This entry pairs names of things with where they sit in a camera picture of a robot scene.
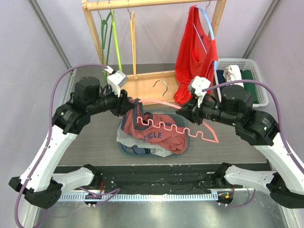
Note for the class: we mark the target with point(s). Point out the teal plastic bin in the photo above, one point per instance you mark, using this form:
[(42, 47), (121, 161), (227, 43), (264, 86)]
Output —
[(169, 140)]

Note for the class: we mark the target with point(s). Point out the aluminium frame post right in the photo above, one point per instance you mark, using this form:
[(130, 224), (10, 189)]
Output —
[(271, 10)]

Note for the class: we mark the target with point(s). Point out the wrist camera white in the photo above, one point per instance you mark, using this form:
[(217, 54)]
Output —
[(116, 80), (196, 86)]

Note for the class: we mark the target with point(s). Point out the maroon tank top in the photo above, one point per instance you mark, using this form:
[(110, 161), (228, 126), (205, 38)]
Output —
[(156, 120)]

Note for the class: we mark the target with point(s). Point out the grey tank top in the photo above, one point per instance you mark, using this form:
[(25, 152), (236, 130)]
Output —
[(130, 141)]

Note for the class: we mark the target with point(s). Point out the aluminium frame post left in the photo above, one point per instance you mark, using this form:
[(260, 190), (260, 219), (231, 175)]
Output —
[(49, 31)]

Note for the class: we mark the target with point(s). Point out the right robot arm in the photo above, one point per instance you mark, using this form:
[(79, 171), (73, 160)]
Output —
[(285, 185)]

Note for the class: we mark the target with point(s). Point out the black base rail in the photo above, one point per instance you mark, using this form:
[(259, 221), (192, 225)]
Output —
[(161, 179)]

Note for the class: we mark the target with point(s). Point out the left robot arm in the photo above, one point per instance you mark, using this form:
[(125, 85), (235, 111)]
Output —
[(39, 184)]

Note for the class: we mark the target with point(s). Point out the white slotted cable duct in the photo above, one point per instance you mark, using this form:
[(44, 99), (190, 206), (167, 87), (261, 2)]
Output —
[(85, 197)]

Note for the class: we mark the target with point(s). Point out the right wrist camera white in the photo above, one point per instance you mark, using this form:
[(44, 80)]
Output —
[(196, 86)]

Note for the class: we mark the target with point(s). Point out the yellow hanger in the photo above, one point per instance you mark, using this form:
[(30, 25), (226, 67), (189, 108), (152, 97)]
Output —
[(133, 41)]

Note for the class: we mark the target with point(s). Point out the folded navy shirt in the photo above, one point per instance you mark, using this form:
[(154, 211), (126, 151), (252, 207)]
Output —
[(220, 76)]

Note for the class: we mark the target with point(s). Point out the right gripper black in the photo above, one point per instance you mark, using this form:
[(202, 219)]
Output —
[(194, 112)]

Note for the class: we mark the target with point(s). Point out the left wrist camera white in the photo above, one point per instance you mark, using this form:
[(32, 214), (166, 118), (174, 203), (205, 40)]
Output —
[(116, 80)]

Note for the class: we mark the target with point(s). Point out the white plastic basket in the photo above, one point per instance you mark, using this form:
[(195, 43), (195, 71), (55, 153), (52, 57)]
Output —
[(249, 70)]

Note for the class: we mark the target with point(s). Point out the wooden clothes rack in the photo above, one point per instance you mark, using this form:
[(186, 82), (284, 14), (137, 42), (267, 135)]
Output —
[(155, 85)]

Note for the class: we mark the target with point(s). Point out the aluminium frame post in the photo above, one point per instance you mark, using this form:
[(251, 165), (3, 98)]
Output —
[(49, 31), (271, 10)]

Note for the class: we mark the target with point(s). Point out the lime green hanger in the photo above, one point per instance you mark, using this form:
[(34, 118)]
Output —
[(116, 42)]

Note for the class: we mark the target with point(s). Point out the red tank top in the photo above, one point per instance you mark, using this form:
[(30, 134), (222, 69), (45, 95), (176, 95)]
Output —
[(192, 60)]

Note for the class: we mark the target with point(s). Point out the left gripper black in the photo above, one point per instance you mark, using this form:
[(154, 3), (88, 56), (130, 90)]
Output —
[(122, 104)]

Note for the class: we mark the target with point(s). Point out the light blue hanger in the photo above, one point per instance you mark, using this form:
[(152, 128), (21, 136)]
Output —
[(215, 63)]

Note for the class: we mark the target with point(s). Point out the navy blue tank top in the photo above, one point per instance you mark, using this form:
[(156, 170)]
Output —
[(134, 150)]

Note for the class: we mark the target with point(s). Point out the folded white shirt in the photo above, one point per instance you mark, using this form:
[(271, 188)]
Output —
[(232, 73)]

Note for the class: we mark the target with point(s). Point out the dark green hanger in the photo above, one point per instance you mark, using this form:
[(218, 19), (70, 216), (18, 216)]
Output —
[(106, 36)]

